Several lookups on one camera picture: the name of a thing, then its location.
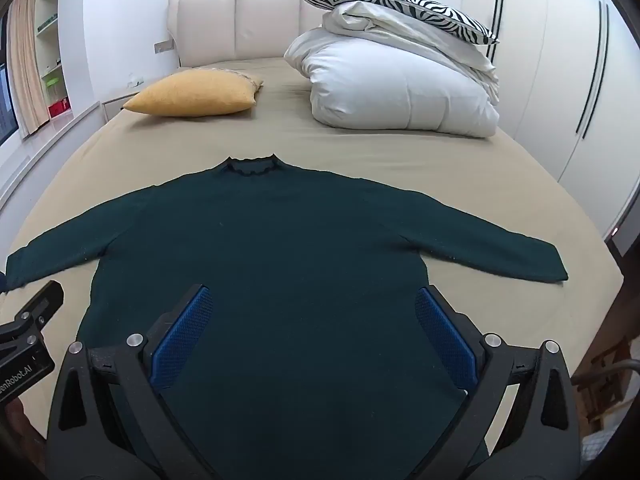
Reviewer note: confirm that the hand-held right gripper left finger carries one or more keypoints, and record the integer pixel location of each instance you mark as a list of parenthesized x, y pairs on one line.
[(181, 336)]

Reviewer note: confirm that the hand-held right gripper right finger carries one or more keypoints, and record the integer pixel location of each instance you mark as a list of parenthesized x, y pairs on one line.
[(447, 336)]

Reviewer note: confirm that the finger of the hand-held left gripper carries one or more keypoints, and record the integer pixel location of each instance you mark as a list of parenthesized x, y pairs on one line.
[(44, 302)]

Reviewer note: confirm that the dark green sweater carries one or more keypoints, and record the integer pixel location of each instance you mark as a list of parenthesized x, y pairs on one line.
[(300, 260)]

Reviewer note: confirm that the white window ledge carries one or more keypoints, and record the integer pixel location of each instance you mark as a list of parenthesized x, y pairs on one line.
[(45, 155)]

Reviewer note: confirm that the wooden chair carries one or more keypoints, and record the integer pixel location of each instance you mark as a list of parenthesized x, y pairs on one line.
[(605, 385)]

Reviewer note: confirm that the red box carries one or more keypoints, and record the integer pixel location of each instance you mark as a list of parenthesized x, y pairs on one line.
[(59, 109)]

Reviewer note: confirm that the bed with beige sheet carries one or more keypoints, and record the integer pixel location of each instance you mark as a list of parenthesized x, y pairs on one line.
[(350, 160)]

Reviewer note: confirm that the white nightstand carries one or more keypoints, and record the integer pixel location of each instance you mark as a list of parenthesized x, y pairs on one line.
[(117, 102)]

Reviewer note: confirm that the beige curtain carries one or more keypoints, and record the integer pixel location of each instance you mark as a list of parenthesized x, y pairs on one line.
[(27, 60)]

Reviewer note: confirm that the yellow pillow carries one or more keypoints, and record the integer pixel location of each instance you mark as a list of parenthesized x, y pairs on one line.
[(195, 92)]

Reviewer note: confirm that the white duvet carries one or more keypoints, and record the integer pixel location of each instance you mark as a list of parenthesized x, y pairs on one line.
[(400, 90)]

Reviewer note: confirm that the white bookshelf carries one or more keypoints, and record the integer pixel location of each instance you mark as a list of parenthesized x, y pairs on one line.
[(52, 35)]

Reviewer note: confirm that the white wardrobe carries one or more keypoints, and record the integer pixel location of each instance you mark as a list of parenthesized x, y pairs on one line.
[(560, 85)]

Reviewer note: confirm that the cream padded headboard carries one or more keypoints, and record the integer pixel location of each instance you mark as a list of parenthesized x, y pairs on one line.
[(240, 25)]

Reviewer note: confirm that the zebra striped pillow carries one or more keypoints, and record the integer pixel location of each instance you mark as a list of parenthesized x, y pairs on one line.
[(390, 0)]

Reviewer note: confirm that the grey wall switch panel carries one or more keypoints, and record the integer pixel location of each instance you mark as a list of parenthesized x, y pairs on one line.
[(164, 46)]

